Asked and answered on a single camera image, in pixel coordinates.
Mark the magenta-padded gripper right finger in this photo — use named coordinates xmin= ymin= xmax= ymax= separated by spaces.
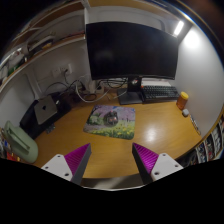
xmin=132 ymin=142 xmax=185 ymax=185

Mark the black monitor cable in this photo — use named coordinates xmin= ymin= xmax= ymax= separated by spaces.
xmin=99 ymin=77 xmax=129 ymax=89

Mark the orange bottle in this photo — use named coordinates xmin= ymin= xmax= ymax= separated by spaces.
xmin=175 ymin=91 xmax=190 ymax=111

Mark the white charger block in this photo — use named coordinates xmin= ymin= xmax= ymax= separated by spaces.
xmin=87 ymin=79 xmax=96 ymax=93

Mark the bright wall lamp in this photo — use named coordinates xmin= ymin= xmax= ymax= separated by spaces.
xmin=173 ymin=19 xmax=185 ymax=37

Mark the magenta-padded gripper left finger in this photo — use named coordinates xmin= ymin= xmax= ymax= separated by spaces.
xmin=40 ymin=143 xmax=92 ymax=186

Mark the cherry blossom print mouse pad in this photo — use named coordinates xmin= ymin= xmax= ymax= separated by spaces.
xmin=82 ymin=104 xmax=137 ymax=141

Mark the black box stand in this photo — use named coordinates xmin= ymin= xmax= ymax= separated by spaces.
xmin=19 ymin=93 xmax=73 ymax=140

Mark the white power strip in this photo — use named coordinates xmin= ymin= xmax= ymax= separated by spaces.
xmin=81 ymin=84 xmax=105 ymax=96

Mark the wooden wall shelf unit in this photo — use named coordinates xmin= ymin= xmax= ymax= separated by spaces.
xmin=0 ymin=0 xmax=91 ymax=91

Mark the white wall socket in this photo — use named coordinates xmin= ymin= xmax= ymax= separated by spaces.
xmin=51 ymin=67 xmax=62 ymax=78
xmin=60 ymin=63 xmax=73 ymax=75

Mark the black socket cable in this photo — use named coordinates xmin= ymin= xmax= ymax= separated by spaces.
xmin=44 ymin=78 xmax=88 ymax=96

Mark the silver mini computer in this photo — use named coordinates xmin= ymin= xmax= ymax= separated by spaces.
xmin=33 ymin=95 xmax=58 ymax=126

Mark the black computer monitor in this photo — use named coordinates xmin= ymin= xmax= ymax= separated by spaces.
xmin=85 ymin=21 xmax=179 ymax=106

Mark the white cable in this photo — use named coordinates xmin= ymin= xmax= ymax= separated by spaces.
xmin=74 ymin=79 xmax=111 ymax=104

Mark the green plastic jug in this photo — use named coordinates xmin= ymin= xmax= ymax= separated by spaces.
xmin=3 ymin=120 xmax=39 ymax=164

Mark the transparent computer mouse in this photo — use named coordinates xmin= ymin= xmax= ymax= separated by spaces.
xmin=102 ymin=110 xmax=120 ymax=126

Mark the black keyboard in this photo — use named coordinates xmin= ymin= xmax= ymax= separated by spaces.
xmin=141 ymin=85 xmax=180 ymax=103

